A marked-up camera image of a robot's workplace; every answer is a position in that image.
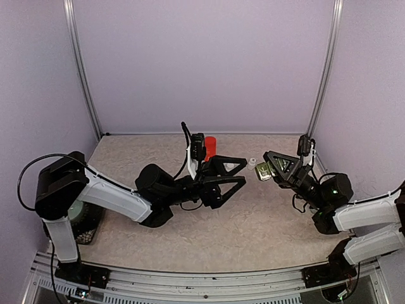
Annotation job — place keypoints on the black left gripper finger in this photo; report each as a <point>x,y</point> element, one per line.
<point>222,189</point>
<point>224,166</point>

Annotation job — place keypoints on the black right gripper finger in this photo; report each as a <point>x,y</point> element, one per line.
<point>282,165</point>
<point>286,182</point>

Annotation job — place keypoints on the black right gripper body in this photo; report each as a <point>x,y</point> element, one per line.
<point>304,187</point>

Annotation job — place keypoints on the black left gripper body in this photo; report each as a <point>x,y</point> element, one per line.
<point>202,192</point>

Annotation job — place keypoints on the green pill organizer box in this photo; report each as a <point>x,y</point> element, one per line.
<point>265,171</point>

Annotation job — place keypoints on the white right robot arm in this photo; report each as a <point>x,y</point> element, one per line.
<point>336,213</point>

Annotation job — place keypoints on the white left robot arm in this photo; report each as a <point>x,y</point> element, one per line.
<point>70,179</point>

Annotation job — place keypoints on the red cylindrical can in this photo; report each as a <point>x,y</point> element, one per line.
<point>210,145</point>

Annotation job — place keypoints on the small white bottle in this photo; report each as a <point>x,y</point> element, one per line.
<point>252,163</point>

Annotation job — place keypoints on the black square tray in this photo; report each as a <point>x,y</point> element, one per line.
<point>85,229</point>

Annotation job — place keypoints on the green ceramic bowl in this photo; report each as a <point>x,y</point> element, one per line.
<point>76,211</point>

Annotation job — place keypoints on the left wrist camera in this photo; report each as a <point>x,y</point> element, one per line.
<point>196,153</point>

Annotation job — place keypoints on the front aluminium rail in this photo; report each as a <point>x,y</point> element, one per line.
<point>271,286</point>

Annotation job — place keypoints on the right aluminium frame post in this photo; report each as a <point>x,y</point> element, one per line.
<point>327,66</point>

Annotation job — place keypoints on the aluminium frame post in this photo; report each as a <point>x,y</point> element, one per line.
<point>79,61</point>
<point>327,66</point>

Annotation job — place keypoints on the left aluminium frame post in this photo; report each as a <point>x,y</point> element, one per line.
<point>79,61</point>

